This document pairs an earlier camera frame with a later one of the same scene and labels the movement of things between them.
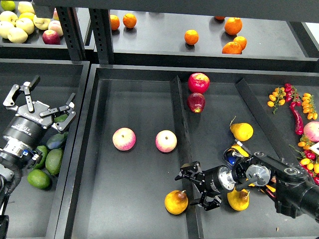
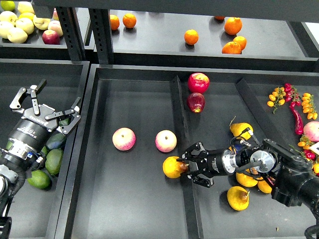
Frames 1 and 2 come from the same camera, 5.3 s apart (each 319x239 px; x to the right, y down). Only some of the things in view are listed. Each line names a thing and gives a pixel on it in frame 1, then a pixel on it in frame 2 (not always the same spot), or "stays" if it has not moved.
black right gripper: [216, 180] → [213, 163]
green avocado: [39, 178] stays
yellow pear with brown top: [176, 201] → [173, 169]
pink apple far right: [311, 130] stays
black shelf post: [100, 22] stays
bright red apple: [198, 83] stays
